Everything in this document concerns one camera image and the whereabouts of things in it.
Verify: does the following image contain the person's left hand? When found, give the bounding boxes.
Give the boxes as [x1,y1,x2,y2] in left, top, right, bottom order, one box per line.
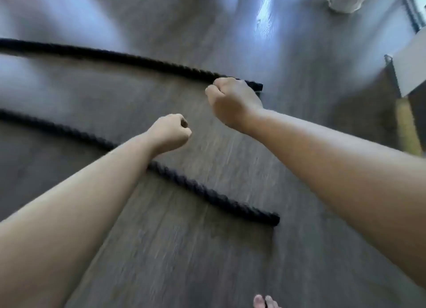
[146,114,193,158]

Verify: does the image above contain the person's right hand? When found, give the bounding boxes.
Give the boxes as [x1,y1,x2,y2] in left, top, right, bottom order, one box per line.
[205,77,265,134]

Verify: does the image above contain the thick black twisted rope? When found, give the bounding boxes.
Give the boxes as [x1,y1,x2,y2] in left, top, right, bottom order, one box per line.
[0,37,264,92]
[0,108,281,227]

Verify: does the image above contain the person's left forearm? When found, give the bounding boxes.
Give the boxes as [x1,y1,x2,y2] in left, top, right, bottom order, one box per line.
[0,133,157,308]

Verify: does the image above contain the person's right forearm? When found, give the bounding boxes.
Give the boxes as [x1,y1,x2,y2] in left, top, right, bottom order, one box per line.
[245,108,426,288]

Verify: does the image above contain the person's bare foot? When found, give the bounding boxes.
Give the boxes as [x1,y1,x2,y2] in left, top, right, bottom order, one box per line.
[252,294,282,308]

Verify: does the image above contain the yellow textured pad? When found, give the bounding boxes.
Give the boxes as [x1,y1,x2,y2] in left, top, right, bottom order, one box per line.
[396,98,423,157]

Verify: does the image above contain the white cabinet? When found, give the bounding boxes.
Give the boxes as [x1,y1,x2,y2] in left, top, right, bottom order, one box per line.
[384,28,426,98]

